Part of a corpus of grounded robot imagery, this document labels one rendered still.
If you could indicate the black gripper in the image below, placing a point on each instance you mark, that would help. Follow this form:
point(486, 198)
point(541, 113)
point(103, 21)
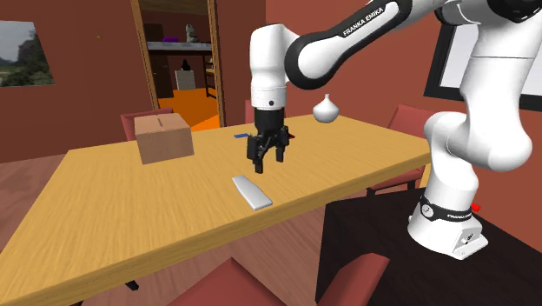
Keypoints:
point(268, 121)

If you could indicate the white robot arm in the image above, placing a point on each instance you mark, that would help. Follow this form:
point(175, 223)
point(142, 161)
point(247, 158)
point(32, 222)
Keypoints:
point(487, 127)

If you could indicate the small blue flat object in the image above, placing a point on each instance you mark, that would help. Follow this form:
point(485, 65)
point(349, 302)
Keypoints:
point(241, 136)

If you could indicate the white flat remote control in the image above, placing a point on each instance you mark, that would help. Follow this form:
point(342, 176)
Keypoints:
point(252, 193)

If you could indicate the red dining chair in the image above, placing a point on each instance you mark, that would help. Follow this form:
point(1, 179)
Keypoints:
point(249, 112)
point(228, 286)
point(408, 121)
point(144, 115)
point(351, 279)

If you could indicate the white round vase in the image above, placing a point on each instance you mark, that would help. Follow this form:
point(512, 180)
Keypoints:
point(326, 111)

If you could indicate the brown cardboard box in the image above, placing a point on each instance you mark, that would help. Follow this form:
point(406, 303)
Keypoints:
point(164, 137)

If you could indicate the wooden framed doorway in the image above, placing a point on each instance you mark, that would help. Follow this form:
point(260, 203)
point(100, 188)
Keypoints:
point(182, 63)

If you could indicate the dark robot stand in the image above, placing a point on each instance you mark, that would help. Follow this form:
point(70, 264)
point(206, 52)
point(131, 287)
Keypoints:
point(381, 237)

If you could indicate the wooden dining table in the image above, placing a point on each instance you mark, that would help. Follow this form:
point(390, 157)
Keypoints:
point(127, 212)

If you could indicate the black framed white picture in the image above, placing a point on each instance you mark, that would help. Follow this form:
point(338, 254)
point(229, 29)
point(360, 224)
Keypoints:
point(453, 59)

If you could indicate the landscape view window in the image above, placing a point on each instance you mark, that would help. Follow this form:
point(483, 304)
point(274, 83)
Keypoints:
point(25, 55)

